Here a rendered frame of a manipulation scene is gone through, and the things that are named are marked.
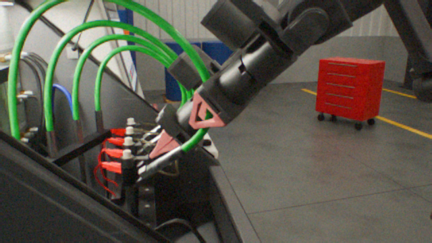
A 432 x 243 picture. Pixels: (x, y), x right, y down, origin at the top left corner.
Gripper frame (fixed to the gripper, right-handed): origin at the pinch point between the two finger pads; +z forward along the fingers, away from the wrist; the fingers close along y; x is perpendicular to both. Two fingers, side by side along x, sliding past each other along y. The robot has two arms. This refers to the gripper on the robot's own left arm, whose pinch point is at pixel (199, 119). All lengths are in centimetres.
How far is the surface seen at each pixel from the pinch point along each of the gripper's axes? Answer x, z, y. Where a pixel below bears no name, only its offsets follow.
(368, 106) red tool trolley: 128, 132, -394
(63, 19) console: -44, 32, -21
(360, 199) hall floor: 132, 108, -196
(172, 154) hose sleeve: 1.4, 6.0, 4.3
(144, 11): -17.7, -6.5, 0.0
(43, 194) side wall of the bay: -4.5, -3.8, 28.3
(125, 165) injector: -3.0, 20.8, 2.4
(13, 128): -21.6, 24.8, 12.3
